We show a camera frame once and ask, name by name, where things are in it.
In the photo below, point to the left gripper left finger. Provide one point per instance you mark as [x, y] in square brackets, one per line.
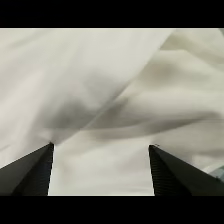
[31, 175]

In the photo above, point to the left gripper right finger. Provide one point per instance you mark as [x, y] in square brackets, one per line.
[176, 178]

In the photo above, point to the white shirt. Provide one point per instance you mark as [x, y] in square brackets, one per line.
[110, 83]

